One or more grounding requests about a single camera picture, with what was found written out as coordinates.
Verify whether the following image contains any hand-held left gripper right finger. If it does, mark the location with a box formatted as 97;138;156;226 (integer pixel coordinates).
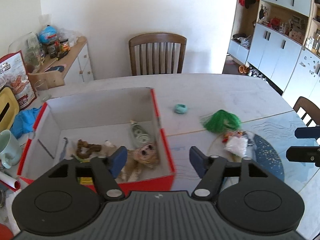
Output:
189;146;269;202

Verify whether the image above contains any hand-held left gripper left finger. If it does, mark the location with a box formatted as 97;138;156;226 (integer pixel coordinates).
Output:
47;146;128;201

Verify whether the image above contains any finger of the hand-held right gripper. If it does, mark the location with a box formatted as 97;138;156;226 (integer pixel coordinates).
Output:
294;126;320;139
286;146;320;167

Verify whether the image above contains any tiger plush toy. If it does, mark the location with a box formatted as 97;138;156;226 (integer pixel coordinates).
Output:
117;141;160;182

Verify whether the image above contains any teal embroidered sachet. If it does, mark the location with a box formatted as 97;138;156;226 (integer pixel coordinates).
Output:
129;120;155;150

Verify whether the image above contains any red orange knit keychain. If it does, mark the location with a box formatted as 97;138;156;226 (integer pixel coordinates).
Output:
223;130;244;141

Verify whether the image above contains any green tassel ornament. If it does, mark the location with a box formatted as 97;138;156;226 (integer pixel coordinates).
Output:
199;109;242;133

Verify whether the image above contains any red and white cardboard box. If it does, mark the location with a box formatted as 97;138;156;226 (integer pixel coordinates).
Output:
17;87;176;197

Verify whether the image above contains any dark wooden chair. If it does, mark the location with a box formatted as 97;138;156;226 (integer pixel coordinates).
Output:
292;96;320;128

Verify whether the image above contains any blue printed table mat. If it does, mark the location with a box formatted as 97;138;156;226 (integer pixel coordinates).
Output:
166;109;320;200

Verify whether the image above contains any blue cloth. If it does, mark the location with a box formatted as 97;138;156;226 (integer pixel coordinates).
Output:
10;106;43;139

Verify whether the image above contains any clear drinking glass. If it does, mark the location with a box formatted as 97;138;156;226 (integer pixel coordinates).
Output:
34;79;52;102

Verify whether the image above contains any white wood-top sideboard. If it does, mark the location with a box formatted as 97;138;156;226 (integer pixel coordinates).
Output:
27;36;95;89

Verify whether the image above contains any curved wooden stand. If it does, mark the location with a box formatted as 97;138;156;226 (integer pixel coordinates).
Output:
27;70;65;89

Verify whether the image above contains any mint green mug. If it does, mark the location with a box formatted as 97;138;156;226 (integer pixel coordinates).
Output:
0;129;22;169

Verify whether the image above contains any white paper roll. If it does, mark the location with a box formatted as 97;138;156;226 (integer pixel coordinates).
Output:
0;171;22;190

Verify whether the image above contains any blue and pink paddle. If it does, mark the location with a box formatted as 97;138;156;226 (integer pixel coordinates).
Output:
45;65;67;72

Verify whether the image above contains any brown wooden slat chair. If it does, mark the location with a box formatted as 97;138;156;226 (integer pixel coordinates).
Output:
129;32;187;76

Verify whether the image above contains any black yellow screwdriver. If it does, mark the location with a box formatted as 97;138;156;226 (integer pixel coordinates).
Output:
51;51;69;60

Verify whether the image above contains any yellow tissue box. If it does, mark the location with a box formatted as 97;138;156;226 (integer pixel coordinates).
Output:
0;86;20;130

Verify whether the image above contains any orange label jar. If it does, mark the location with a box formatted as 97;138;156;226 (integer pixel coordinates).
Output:
59;38;70;53

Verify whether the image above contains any dark glass jar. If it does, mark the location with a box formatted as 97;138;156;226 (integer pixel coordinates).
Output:
47;41;60;58

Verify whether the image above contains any red printed snack bag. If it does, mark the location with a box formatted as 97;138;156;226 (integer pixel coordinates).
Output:
0;51;37;110

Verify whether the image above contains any blue plastic bag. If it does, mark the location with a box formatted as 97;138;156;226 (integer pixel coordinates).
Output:
37;26;58;44

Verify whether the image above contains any white and wood wall cabinet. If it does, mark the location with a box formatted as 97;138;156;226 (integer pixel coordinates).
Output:
222;0;320;103

